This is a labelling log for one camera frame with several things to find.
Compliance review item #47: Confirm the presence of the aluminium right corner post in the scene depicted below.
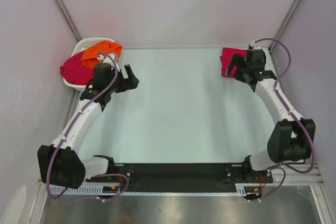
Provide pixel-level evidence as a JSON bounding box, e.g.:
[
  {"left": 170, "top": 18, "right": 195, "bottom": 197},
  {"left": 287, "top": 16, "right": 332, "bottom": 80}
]
[{"left": 274, "top": 0, "right": 303, "bottom": 40}]

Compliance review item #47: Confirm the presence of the aluminium front frame rail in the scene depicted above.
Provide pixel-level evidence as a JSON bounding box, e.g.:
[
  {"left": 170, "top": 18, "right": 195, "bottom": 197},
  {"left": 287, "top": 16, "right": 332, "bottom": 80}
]
[{"left": 38, "top": 163, "right": 323, "bottom": 185}]

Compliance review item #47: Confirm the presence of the pink t shirt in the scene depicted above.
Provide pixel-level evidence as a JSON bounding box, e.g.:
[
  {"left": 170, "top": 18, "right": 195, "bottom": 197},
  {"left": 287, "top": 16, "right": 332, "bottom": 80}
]
[
  {"left": 220, "top": 47, "right": 246, "bottom": 78},
  {"left": 60, "top": 51, "right": 93, "bottom": 86}
]

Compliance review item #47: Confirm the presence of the orange t shirt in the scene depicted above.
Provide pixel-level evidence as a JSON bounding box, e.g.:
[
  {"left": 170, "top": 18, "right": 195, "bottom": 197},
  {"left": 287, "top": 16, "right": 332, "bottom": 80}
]
[{"left": 80, "top": 40, "right": 123, "bottom": 69}]

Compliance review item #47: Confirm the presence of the aluminium left corner post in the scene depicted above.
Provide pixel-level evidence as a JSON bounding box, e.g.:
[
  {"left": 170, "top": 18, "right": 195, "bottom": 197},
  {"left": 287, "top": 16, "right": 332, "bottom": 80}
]
[{"left": 53, "top": 0, "right": 82, "bottom": 42}]

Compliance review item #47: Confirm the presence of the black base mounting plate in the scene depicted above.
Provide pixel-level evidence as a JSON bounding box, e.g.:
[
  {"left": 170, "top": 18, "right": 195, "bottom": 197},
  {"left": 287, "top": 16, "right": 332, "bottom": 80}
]
[{"left": 108, "top": 163, "right": 273, "bottom": 193}]

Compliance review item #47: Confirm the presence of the white perforated laundry basket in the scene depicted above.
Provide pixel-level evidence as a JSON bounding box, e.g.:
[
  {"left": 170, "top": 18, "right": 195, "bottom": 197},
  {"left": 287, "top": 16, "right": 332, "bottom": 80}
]
[{"left": 62, "top": 38, "right": 115, "bottom": 91}]

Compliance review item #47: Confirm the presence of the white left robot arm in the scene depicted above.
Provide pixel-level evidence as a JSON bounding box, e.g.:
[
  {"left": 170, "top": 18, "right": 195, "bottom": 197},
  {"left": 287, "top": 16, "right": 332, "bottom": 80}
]
[{"left": 37, "top": 63, "right": 140, "bottom": 189}]

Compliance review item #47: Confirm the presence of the white slotted cable duct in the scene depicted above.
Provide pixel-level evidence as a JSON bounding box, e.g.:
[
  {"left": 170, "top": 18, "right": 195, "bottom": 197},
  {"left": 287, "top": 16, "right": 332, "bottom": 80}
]
[{"left": 50, "top": 183, "right": 260, "bottom": 197}]

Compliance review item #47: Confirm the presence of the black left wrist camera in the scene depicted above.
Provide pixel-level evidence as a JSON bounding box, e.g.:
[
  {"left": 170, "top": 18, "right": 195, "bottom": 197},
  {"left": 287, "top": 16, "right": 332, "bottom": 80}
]
[{"left": 92, "top": 63, "right": 114, "bottom": 90}]

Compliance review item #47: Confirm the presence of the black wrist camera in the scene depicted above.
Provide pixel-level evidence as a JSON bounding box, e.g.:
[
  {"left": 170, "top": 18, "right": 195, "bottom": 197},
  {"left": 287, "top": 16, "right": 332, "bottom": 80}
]
[
  {"left": 245, "top": 49, "right": 266, "bottom": 71},
  {"left": 92, "top": 63, "right": 114, "bottom": 90}
]

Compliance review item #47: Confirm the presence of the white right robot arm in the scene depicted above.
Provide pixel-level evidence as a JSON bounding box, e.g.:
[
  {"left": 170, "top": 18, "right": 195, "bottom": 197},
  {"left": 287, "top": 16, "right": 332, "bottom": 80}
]
[{"left": 227, "top": 49, "right": 316, "bottom": 183}]

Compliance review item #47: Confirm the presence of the aluminium corner post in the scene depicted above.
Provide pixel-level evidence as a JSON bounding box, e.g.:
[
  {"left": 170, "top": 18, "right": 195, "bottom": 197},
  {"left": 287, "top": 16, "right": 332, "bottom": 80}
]
[
  {"left": 53, "top": 0, "right": 82, "bottom": 42},
  {"left": 274, "top": 0, "right": 303, "bottom": 40}
]

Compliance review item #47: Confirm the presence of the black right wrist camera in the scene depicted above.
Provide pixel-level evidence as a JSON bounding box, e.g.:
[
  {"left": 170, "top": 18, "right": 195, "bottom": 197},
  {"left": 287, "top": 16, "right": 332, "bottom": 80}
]
[{"left": 245, "top": 49, "right": 266, "bottom": 71}]

